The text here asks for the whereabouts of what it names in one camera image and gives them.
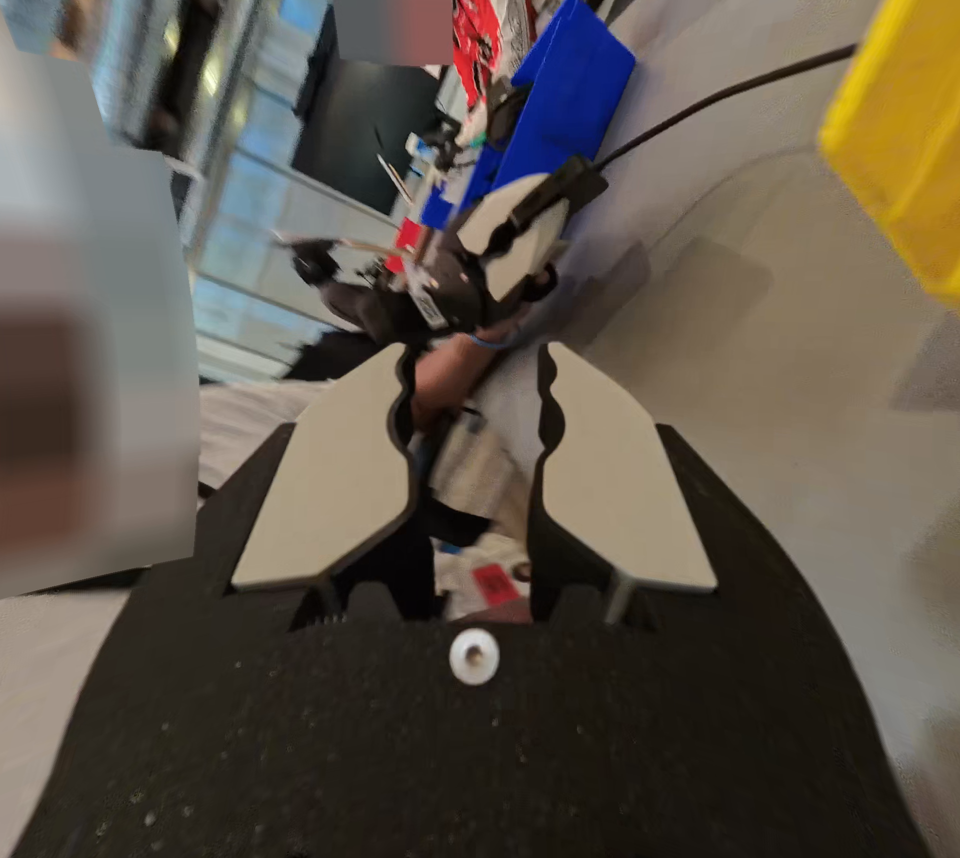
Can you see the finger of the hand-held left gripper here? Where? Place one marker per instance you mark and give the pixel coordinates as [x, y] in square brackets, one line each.
[525, 258]
[495, 212]

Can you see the white sheet with red label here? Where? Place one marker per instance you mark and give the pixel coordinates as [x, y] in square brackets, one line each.
[495, 584]

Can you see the yellow plastic bin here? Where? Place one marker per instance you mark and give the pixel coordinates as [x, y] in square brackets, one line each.
[900, 122]

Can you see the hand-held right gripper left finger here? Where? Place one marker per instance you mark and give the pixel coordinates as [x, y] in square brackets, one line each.
[330, 498]

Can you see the person's left forearm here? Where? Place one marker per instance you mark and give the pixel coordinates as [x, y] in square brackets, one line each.
[442, 378]

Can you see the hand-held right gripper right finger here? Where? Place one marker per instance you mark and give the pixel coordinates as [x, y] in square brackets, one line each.
[622, 498]

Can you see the grey desk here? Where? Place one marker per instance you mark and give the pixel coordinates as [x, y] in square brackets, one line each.
[750, 385]

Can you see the blue plastic bin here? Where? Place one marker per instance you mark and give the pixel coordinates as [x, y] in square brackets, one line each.
[570, 92]

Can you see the large black monitor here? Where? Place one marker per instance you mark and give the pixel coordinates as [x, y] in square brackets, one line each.
[360, 122]

